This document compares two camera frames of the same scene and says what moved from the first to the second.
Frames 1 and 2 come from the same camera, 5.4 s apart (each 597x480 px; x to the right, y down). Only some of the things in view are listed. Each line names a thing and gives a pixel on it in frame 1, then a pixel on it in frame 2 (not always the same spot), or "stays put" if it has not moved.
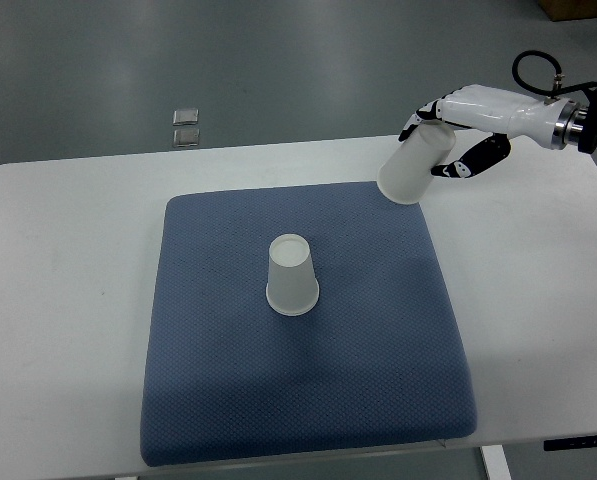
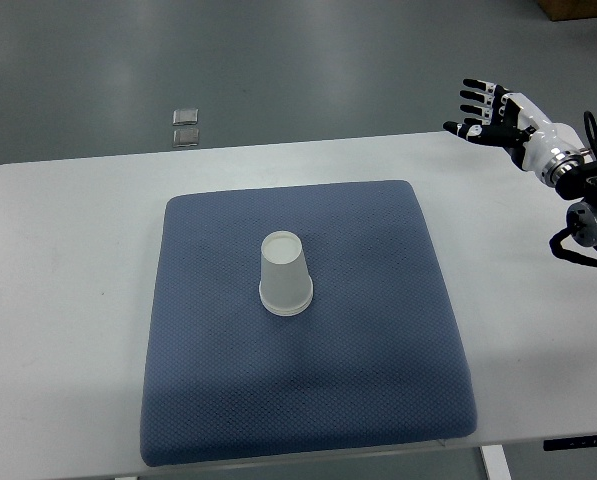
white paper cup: [404, 176] → [286, 284]
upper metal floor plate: [185, 117] stays put
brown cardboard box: [567, 10] stays put
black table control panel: [581, 443] stays put
